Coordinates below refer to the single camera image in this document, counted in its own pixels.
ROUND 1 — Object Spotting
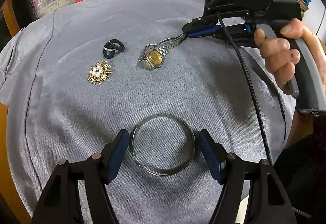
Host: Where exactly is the black cable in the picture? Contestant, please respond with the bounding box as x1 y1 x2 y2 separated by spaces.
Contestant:
216 11 313 219

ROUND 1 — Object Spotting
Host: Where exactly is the orange cardboard tray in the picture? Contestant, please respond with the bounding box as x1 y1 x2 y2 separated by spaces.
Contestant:
1 104 32 223

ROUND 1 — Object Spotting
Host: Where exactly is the gold pearl brooch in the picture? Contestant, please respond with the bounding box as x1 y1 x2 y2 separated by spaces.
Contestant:
87 61 112 85

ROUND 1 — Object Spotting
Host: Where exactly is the wooden cabinet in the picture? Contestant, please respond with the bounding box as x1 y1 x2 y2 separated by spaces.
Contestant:
1 0 30 37

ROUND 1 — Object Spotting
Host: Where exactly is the silver bangle bracelet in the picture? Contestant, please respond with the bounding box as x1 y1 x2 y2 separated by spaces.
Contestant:
129 113 196 177

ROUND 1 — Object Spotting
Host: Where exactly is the grey bed blanket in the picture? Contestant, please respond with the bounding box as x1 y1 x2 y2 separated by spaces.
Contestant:
1 0 296 223

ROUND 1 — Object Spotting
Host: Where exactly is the person right hand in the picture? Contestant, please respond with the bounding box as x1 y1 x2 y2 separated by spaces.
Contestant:
254 19 325 94

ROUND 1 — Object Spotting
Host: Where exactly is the silver gold wristwatch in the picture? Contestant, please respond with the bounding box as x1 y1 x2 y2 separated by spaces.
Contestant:
138 33 187 70

